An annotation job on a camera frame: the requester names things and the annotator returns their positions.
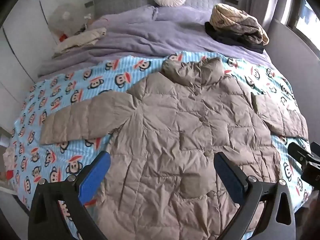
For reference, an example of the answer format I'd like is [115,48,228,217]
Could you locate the beige quilted down jacket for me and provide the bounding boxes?
[40,57,308,239]

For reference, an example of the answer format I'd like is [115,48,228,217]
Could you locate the striped beige folded clothes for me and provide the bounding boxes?
[209,3,270,46]

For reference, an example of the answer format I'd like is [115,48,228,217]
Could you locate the blue monkey print blanket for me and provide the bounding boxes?
[10,51,313,211]

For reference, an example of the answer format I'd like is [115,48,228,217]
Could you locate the grey bed side panel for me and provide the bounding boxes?
[266,20,319,142]

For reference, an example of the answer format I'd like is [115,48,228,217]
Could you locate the black folded garment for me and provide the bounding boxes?
[204,22,264,54]

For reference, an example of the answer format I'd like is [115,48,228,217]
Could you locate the window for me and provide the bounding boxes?
[287,0,319,47]

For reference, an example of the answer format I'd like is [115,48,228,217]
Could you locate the cream folded cloth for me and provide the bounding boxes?
[54,28,106,54]

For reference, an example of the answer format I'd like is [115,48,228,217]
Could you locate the lavender duvet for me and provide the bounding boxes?
[37,21,271,77]

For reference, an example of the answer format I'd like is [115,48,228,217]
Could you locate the white electric fan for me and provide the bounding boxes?
[48,3,84,36]

